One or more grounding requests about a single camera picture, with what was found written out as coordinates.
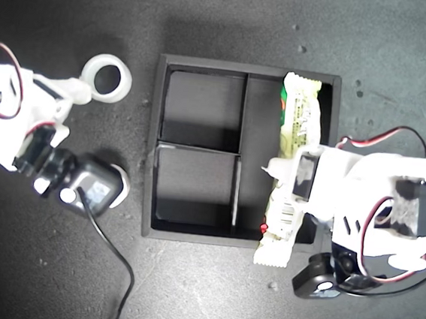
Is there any white tape roll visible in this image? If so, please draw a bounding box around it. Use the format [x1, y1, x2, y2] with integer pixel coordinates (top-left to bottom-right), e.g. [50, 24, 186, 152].
[108, 163, 133, 211]
[78, 51, 136, 107]

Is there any snack bar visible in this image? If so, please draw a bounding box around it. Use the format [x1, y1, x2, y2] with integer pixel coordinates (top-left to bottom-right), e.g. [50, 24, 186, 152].
[251, 69, 326, 271]

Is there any black tray with wells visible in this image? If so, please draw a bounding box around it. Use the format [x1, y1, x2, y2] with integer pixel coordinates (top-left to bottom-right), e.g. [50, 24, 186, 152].
[139, 52, 344, 256]

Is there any arm red servo wire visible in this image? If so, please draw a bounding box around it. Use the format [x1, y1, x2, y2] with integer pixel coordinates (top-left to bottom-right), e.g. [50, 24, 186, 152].
[0, 43, 31, 122]
[337, 120, 426, 158]
[358, 194, 426, 287]

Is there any camera black cable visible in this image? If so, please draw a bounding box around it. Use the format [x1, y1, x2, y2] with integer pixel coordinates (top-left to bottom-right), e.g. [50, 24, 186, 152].
[334, 252, 426, 302]
[64, 186, 146, 319]

